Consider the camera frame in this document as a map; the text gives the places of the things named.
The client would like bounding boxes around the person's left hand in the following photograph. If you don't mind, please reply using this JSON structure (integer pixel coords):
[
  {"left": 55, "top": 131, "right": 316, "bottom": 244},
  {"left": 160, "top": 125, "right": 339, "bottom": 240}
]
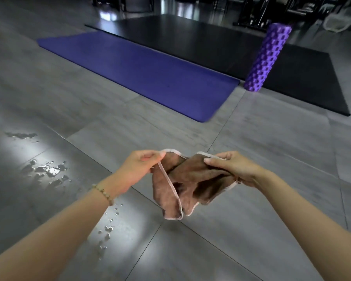
[{"left": 108, "top": 150, "right": 166, "bottom": 199}]

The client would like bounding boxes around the person's right hand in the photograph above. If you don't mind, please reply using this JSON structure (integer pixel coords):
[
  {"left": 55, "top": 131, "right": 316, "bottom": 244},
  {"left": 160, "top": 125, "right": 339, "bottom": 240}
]
[{"left": 204, "top": 151, "right": 271, "bottom": 189}]

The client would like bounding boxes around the brown cleaning cloth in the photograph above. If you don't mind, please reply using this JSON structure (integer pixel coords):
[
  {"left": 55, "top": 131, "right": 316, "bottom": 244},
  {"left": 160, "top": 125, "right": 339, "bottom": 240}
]
[{"left": 151, "top": 149, "right": 242, "bottom": 221}]

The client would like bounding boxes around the person's left forearm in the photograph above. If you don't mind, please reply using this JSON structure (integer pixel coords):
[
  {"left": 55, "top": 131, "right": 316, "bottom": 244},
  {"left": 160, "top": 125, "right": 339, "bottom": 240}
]
[{"left": 0, "top": 179, "right": 117, "bottom": 281}]

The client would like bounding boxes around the person's right forearm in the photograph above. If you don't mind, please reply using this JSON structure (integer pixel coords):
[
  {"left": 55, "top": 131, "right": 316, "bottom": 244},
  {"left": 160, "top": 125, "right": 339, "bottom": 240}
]
[{"left": 256, "top": 170, "right": 351, "bottom": 281}]

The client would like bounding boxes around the purple yoga mat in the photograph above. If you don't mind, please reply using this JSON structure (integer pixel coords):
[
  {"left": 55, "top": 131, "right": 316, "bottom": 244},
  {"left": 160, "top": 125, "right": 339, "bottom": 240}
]
[{"left": 37, "top": 30, "right": 240, "bottom": 123}]

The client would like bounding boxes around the water puddle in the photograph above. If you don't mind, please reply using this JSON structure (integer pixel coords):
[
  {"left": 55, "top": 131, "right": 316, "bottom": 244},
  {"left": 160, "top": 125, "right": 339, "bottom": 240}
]
[{"left": 4, "top": 131, "right": 125, "bottom": 261}]

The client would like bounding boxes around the black floor mat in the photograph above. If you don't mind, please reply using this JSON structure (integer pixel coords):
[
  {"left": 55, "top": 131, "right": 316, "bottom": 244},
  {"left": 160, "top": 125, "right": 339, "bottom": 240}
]
[{"left": 85, "top": 14, "right": 351, "bottom": 116}]

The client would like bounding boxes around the purple foam roller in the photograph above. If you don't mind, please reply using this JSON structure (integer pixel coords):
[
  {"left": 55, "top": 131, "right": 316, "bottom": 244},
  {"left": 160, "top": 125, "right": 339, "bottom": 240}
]
[{"left": 244, "top": 23, "right": 292, "bottom": 92}]

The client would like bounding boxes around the black gym equipment rack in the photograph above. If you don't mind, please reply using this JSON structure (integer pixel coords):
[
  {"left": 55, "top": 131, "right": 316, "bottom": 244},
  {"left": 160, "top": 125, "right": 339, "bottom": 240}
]
[{"left": 232, "top": 0, "right": 348, "bottom": 28}]

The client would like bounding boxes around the white translucent container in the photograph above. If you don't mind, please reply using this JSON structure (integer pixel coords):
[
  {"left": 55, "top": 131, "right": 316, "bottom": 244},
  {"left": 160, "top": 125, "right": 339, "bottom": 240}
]
[{"left": 322, "top": 8, "right": 351, "bottom": 33}]

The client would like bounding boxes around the beaded bracelet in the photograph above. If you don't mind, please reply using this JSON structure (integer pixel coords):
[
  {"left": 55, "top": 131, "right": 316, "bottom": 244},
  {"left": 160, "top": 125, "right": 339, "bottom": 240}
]
[{"left": 91, "top": 184, "right": 115, "bottom": 206}]

